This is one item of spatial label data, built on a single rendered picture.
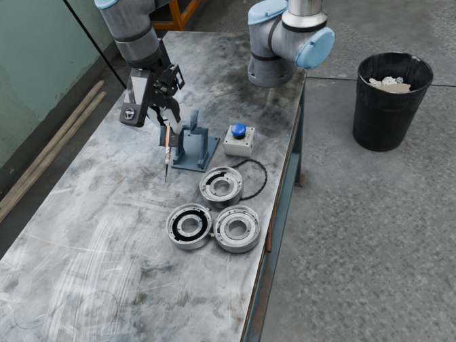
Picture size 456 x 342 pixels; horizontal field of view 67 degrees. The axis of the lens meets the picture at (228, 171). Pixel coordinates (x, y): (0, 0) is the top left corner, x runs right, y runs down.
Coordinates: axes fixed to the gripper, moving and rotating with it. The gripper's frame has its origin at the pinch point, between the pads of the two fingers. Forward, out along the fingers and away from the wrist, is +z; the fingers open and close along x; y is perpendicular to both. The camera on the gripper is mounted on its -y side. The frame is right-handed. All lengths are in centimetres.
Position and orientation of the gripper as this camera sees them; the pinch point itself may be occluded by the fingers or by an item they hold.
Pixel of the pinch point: (169, 131)
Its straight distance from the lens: 82.8
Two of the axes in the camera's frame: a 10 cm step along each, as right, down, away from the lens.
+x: -9.2, -1.7, 3.6
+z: 1.9, 6.1, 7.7
